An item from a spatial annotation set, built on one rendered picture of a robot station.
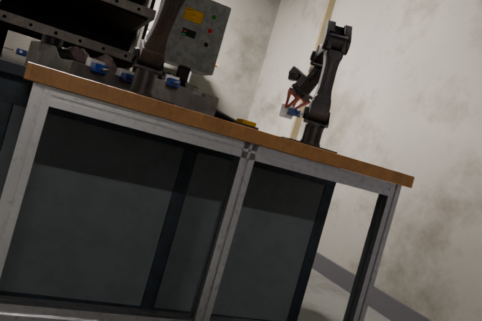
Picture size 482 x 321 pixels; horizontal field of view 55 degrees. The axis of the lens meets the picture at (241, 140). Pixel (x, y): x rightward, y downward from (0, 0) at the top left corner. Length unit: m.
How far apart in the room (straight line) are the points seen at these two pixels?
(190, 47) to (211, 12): 0.23
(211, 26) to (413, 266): 1.77
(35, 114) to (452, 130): 2.28
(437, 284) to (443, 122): 0.91
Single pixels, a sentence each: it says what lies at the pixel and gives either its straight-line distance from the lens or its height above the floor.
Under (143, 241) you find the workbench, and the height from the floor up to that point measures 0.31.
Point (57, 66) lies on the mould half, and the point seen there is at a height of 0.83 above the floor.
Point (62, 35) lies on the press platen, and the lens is 2.49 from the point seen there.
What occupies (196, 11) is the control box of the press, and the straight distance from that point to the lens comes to 2.69.
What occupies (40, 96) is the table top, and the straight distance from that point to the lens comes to 1.18.
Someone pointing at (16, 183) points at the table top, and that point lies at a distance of 1.20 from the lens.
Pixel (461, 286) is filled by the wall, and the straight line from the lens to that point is 2.70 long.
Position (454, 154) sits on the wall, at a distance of 2.84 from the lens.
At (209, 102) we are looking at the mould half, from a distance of 1.76.
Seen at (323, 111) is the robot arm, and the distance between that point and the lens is 1.61.
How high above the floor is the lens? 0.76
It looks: level
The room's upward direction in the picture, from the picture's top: 16 degrees clockwise
